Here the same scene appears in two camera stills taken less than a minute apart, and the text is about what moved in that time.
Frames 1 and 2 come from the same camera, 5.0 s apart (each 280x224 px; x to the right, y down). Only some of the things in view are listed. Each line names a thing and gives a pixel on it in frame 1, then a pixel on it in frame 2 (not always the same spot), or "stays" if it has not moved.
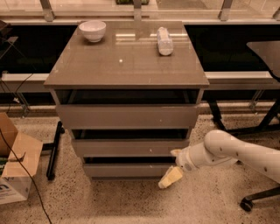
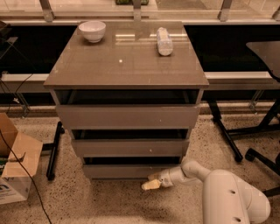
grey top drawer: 129,116 stays
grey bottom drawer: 127,170 stays
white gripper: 184,161 -> 166,178
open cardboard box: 15,181 stays
